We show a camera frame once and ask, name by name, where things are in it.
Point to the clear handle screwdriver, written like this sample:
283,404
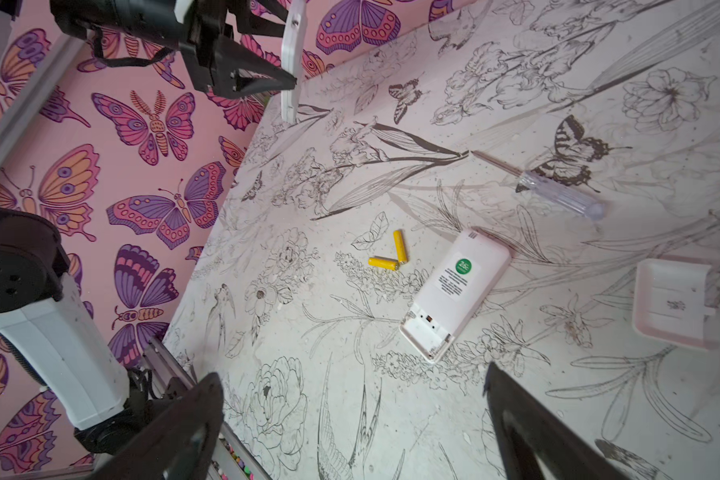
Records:
552,191

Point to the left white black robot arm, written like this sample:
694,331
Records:
43,320

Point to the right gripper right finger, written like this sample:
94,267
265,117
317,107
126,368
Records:
532,441

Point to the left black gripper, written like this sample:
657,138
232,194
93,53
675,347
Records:
216,64

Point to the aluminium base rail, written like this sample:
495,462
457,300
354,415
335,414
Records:
231,459

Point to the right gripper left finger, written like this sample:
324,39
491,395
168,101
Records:
179,444

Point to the white battery cover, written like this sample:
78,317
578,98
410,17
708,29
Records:
669,304

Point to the white remote control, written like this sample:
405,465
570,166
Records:
454,291

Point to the yellow battery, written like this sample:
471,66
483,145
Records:
400,246
384,263

